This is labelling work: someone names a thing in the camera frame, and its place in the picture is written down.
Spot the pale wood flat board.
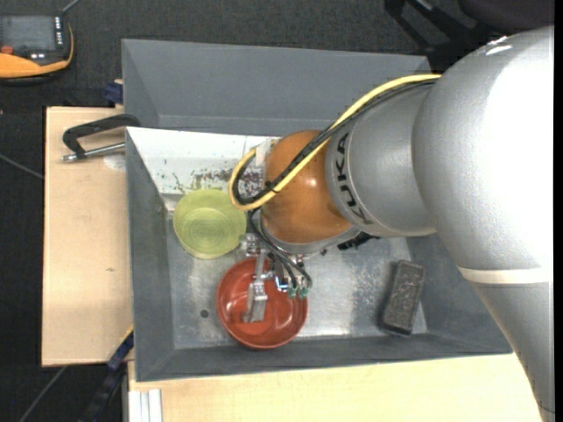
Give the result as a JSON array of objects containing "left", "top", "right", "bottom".
[{"left": 40, "top": 105, "right": 135, "bottom": 367}]

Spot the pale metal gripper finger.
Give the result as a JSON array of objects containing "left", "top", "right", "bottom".
[
  {"left": 252, "top": 294, "right": 269, "bottom": 324},
  {"left": 242, "top": 279, "right": 264, "bottom": 324}
]

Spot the red plastic bowl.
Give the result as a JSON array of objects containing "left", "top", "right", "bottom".
[{"left": 215, "top": 257, "right": 310, "bottom": 351}]

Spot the grey metal bin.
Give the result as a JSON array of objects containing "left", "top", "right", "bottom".
[{"left": 121, "top": 38, "right": 514, "bottom": 383}]

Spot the dark green flat block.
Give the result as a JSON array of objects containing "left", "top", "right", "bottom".
[{"left": 378, "top": 259, "right": 428, "bottom": 338}]

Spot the yellow-green plastic bowl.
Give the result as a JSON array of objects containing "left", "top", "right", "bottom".
[{"left": 172, "top": 187, "right": 248, "bottom": 260}]

